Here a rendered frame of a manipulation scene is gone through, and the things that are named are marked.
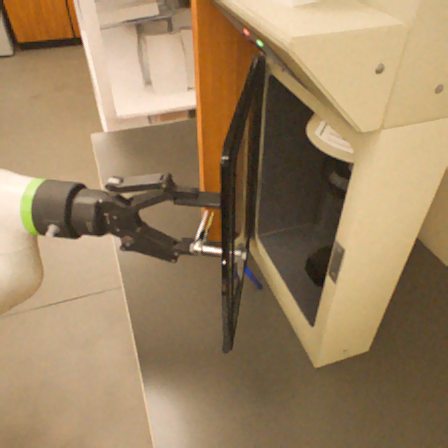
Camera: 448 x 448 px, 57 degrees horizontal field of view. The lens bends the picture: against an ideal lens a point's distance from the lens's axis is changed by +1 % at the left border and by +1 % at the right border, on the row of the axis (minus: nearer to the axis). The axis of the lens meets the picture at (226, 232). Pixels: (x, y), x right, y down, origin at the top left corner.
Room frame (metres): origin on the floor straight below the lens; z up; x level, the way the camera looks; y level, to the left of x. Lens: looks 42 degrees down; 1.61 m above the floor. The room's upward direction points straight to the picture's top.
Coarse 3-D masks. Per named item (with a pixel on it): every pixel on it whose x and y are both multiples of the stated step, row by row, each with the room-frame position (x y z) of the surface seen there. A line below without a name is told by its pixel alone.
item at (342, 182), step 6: (336, 162) 0.56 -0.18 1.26; (342, 162) 0.56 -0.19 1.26; (348, 162) 0.56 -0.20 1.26; (330, 168) 0.56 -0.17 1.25; (336, 168) 0.55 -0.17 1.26; (342, 168) 0.55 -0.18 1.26; (348, 168) 0.55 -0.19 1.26; (330, 174) 0.54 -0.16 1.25; (336, 174) 0.53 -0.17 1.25; (342, 174) 0.53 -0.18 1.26; (348, 174) 0.53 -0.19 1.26; (330, 180) 0.53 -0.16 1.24; (336, 180) 0.52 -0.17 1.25; (342, 180) 0.52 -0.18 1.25; (348, 180) 0.52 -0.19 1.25; (336, 186) 0.52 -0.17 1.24; (342, 186) 0.51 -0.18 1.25; (348, 186) 0.51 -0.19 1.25
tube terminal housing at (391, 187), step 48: (384, 0) 0.42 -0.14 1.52; (432, 0) 0.39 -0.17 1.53; (432, 48) 0.39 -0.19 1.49; (432, 96) 0.40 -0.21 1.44; (384, 144) 0.38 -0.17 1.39; (432, 144) 0.41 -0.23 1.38; (384, 192) 0.39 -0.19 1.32; (432, 192) 0.42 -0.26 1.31; (384, 240) 0.40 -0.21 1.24; (336, 288) 0.38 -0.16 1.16; (384, 288) 0.41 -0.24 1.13; (336, 336) 0.39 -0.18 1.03
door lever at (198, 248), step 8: (208, 216) 0.49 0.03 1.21; (200, 224) 0.47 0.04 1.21; (208, 224) 0.47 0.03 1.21; (200, 232) 0.45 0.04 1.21; (208, 232) 0.46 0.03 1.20; (200, 240) 0.43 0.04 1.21; (192, 248) 0.42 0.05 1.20; (200, 248) 0.42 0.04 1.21; (208, 248) 0.42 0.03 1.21; (216, 248) 0.42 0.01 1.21
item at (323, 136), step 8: (312, 120) 0.56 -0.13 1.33; (320, 120) 0.53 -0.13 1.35; (312, 128) 0.54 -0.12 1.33; (320, 128) 0.52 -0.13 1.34; (328, 128) 0.51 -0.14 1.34; (312, 136) 0.53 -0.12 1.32; (320, 136) 0.51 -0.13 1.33; (328, 136) 0.50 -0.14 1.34; (336, 136) 0.49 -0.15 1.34; (320, 144) 0.51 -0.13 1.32; (328, 144) 0.50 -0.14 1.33; (336, 144) 0.49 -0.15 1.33; (344, 144) 0.48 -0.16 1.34; (328, 152) 0.49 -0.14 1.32; (336, 152) 0.48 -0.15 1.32; (344, 152) 0.48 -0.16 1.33; (352, 152) 0.47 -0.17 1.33; (344, 160) 0.47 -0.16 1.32; (352, 160) 0.47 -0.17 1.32
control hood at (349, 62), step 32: (224, 0) 0.50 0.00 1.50; (256, 0) 0.46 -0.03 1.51; (352, 0) 0.46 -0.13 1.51; (256, 32) 0.44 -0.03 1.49; (288, 32) 0.36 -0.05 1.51; (320, 32) 0.36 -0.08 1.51; (352, 32) 0.37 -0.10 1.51; (384, 32) 0.37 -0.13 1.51; (288, 64) 0.43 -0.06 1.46; (320, 64) 0.35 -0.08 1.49; (352, 64) 0.36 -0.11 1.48; (384, 64) 0.38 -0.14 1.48; (320, 96) 0.41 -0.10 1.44; (352, 96) 0.37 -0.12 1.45; (384, 96) 0.38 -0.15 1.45
